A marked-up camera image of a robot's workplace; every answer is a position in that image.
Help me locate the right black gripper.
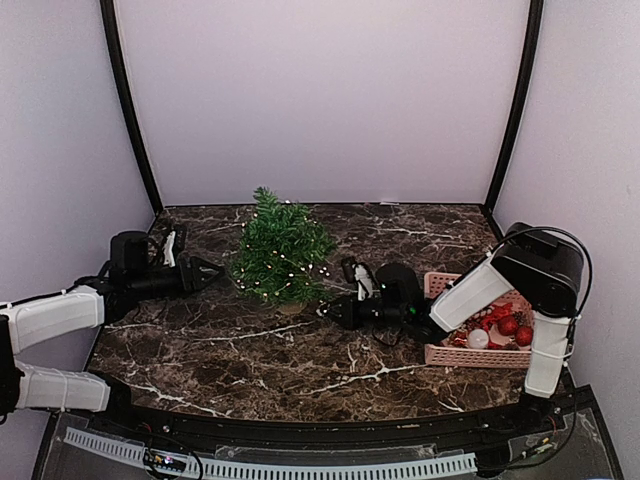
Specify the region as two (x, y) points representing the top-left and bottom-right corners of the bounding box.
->
(321, 293), (408, 330)

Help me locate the fairy light string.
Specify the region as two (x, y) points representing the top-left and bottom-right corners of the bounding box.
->
(234, 199), (334, 316)

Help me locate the small green christmas tree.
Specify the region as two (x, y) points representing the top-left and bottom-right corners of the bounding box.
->
(230, 186), (335, 306)

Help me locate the red bow ornament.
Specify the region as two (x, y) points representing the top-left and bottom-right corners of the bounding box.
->
(481, 303), (513, 325)

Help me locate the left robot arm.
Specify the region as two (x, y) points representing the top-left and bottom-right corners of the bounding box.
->
(1, 227), (225, 436)

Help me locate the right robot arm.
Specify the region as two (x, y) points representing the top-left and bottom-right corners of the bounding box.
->
(317, 222), (594, 434)

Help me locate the white ball ornament lower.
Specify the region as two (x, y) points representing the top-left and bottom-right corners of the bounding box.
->
(467, 329), (490, 350)

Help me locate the pink plastic basket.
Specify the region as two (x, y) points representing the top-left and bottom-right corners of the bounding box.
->
(425, 291), (533, 369)

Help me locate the red glitter ball left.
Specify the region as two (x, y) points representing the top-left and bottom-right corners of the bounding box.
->
(497, 315), (520, 337)

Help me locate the red glitter ball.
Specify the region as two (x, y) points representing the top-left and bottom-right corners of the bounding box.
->
(497, 315), (520, 337)
(514, 326), (534, 347)

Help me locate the red glitter ball right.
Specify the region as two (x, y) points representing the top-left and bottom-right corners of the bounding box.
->
(514, 326), (534, 347)

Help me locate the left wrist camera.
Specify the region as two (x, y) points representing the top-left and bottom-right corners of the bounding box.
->
(148, 224), (187, 268)

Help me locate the white slotted cable duct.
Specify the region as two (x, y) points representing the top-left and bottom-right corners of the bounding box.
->
(63, 427), (477, 479)

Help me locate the black front table rail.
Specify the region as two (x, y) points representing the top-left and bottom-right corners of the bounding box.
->
(89, 382), (571, 452)

